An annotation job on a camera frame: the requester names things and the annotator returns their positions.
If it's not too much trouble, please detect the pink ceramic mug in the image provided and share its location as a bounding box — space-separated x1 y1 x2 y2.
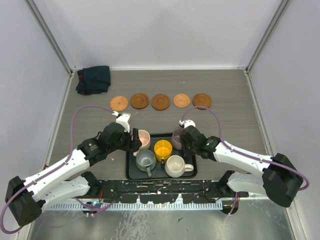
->
133 129 151 157

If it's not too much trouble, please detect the purple glass mug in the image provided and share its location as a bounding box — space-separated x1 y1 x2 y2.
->
170 127 184 150

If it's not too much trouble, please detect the white ceramic mug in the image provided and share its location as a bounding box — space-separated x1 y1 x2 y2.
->
164 155 194 178

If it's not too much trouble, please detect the light cork coaster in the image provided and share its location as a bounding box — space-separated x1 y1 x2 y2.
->
173 93 191 108
110 96 129 112

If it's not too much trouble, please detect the dark wooden coaster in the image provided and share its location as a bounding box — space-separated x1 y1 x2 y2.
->
130 93 149 110
192 93 213 110
151 93 171 111

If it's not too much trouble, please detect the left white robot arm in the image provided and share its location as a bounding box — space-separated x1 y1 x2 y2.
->
4 122 142 227

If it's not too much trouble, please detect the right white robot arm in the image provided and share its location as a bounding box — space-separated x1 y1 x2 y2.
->
179 125 303 208

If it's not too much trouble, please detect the grey glass mug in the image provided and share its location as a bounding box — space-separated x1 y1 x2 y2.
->
135 149 157 178

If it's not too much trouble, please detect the yellow mug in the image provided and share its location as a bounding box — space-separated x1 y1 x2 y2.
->
153 139 173 163

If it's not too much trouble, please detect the black plastic tray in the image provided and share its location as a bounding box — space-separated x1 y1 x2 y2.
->
125 132 198 182

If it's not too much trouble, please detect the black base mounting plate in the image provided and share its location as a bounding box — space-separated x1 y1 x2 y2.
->
101 179 236 204

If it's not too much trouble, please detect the dark blue folded cloth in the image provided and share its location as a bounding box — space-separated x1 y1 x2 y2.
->
75 65 111 96

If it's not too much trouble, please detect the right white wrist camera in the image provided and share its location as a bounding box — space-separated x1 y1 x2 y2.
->
178 119 196 129

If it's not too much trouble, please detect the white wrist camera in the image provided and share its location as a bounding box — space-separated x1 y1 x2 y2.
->
178 119 196 129
112 111 131 133

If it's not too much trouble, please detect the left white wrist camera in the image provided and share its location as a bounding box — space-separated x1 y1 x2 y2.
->
112 111 131 133

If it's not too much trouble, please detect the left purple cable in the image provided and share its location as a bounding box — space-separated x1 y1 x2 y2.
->
0 104 123 234

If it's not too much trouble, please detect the purple cable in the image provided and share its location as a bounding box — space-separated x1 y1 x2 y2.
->
180 106 311 216
0 104 123 234

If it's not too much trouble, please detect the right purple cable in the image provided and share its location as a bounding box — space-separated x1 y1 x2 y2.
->
180 106 311 216

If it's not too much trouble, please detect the white slotted cable duct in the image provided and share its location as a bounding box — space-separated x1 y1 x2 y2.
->
48 199 223 211

